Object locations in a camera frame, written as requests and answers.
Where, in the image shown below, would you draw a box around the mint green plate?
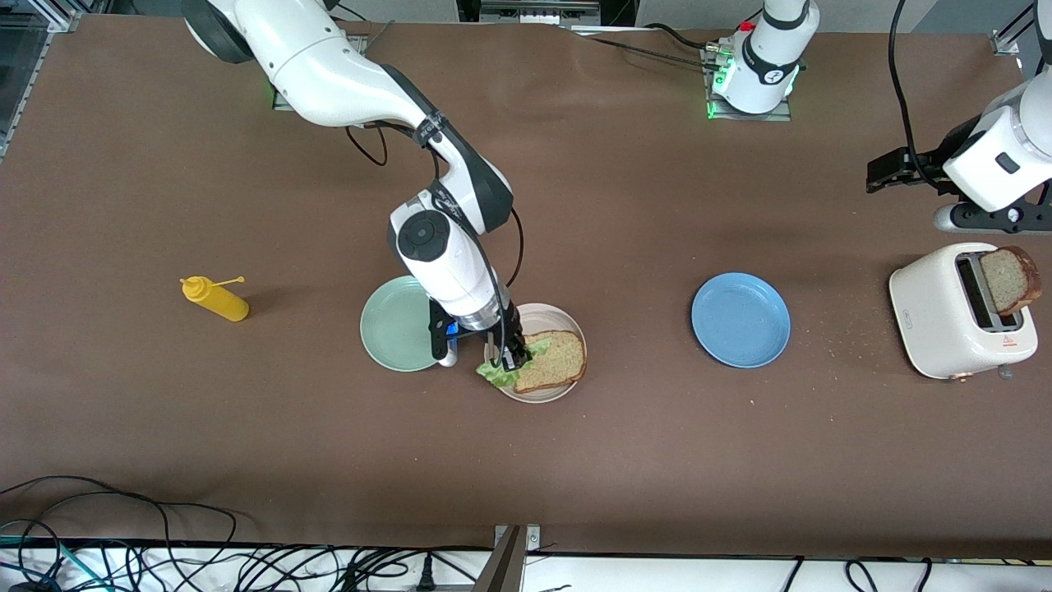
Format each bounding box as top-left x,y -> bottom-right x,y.
360,275 -> 449,372

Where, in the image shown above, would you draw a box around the blue plate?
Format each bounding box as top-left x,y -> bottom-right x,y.
691,272 -> 791,368

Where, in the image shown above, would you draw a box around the brown bread slice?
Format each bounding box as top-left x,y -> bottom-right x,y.
511,331 -> 588,394
980,245 -> 1043,317

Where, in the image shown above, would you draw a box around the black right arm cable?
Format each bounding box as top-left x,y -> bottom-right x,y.
345,122 -> 527,354

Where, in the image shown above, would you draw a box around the thin black cables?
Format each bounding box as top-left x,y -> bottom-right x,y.
777,557 -> 934,592

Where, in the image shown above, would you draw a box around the grey metal mount post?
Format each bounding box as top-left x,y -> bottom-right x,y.
473,524 -> 542,592

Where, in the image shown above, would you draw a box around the green lettuce leaf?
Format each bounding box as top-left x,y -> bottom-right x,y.
477,339 -> 553,389

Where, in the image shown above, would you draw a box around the black and metal equipment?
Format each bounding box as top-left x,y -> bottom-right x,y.
456,0 -> 638,27

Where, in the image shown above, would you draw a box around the brown table cover sheet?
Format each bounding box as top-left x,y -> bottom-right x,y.
0,15 -> 1052,560

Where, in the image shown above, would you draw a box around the black cable on table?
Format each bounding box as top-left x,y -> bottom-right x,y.
567,23 -> 745,71

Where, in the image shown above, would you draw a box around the beige plate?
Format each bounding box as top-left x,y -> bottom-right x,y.
484,302 -> 588,404

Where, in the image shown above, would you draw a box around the tangle of black cables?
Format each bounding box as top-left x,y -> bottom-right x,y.
0,475 -> 494,592

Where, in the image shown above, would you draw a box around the yellow squeeze bottle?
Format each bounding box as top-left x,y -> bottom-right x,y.
180,275 -> 250,322

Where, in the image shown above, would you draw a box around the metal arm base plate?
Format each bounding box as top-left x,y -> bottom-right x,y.
703,41 -> 794,123
271,33 -> 368,112

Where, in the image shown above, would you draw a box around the aluminium frame rail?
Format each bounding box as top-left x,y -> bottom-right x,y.
0,0 -> 83,161

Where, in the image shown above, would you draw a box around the white toaster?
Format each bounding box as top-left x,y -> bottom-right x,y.
889,243 -> 1039,383

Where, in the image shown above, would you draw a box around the aluminium profile bar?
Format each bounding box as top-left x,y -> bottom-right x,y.
992,0 -> 1052,57

